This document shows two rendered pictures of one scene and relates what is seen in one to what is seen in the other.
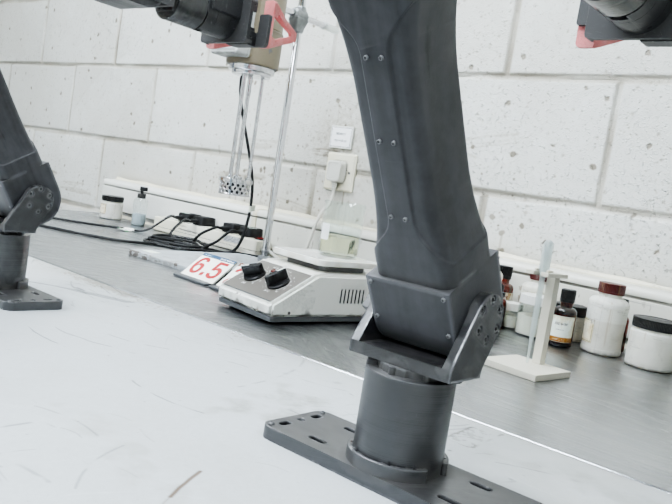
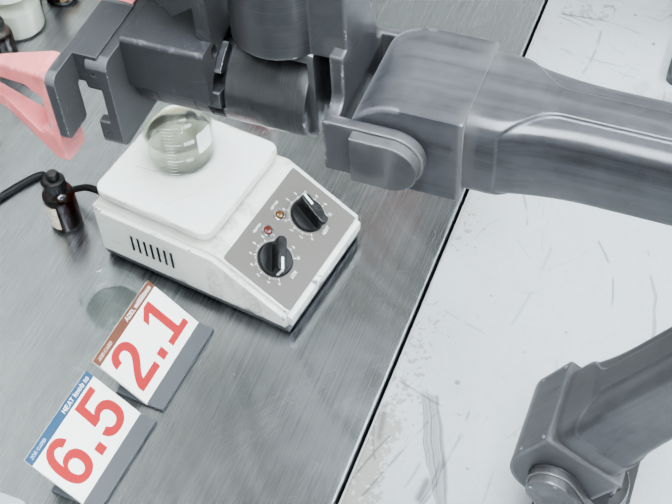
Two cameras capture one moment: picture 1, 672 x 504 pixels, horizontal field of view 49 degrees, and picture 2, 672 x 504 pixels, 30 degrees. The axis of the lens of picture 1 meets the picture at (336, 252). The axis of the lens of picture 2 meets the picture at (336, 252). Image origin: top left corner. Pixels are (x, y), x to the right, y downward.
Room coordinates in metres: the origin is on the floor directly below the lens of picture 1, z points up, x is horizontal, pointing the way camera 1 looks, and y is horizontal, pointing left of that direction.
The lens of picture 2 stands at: (1.16, 0.76, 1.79)
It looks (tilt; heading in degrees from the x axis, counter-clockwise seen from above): 51 degrees down; 254
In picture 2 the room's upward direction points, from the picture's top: 3 degrees counter-clockwise
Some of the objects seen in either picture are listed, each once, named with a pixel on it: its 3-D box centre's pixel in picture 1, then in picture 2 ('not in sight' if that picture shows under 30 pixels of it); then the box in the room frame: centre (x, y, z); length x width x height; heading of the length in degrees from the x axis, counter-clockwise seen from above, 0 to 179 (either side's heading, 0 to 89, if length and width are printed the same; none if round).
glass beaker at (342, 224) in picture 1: (341, 230); (173, 123); (1.07, 0.00, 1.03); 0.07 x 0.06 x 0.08; 170
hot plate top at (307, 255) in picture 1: (326, 258); (187, 169); (1.07, 0.01, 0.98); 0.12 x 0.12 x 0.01; 42
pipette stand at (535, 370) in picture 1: (533, 320); not in sight; (0.90, -0.25, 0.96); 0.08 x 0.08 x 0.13; 43
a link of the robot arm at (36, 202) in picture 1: (12, 206); (577, 457); (0.88, 0.40, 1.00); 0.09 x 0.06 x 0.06; 50
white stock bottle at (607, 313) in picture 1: (606, 318); not in sight; (1.12, -0.43, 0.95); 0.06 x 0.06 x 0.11
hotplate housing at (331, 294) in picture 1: (308, 286); (218, 212); (1.05, 0.03, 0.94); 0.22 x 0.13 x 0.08; 132
